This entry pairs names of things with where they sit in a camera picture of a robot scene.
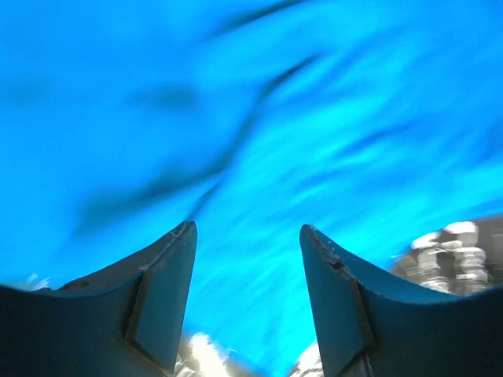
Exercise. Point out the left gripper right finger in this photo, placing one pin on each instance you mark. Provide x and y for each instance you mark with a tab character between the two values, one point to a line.
369	322

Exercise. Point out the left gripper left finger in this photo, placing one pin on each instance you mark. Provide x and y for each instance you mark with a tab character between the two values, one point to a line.
123	320

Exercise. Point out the bright blue t shirt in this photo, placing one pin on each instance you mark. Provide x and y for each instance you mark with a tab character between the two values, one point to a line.
375	121

